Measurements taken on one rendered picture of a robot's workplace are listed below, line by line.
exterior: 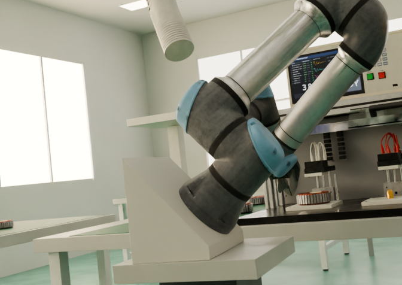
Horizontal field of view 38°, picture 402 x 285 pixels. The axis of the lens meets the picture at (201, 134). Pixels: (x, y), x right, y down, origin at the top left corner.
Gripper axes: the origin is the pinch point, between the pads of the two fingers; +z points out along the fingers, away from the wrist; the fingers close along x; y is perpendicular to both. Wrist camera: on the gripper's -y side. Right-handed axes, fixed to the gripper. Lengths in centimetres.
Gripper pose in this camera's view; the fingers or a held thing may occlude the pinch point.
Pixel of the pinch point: (291, 190)
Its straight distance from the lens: 175.4
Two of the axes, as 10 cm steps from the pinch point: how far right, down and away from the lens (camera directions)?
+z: 3.2, 8.6, 3.9
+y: -3.3, 4.9, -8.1
